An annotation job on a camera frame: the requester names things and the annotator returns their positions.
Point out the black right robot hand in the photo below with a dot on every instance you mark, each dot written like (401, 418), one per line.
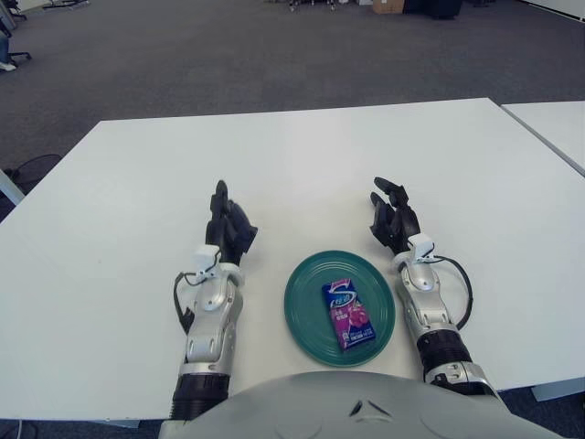
(397, 224)

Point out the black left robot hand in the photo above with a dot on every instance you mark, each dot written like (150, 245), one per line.
(230, 228)

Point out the blue purple gum pack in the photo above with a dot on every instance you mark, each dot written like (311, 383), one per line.
(348, 315)

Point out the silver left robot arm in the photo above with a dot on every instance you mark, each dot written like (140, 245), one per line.
(210, 320)

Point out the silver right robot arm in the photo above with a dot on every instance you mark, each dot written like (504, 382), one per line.
(429, 315)

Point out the green ribbed plate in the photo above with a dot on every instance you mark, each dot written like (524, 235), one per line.
(306, 311)

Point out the grey robot torso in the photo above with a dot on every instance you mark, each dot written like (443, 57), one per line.
(361, 411)

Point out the brown cardboard box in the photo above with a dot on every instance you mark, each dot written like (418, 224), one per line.
(388, 5)

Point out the black cabinet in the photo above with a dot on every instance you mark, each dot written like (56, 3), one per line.
(434, 8)

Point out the white furniture edge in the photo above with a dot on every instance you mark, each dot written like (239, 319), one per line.
(10, 187)

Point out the black office chair base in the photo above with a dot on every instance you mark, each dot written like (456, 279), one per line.
(18, 57)

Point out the white table leg frame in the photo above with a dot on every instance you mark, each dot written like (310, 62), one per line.
(560, 394)

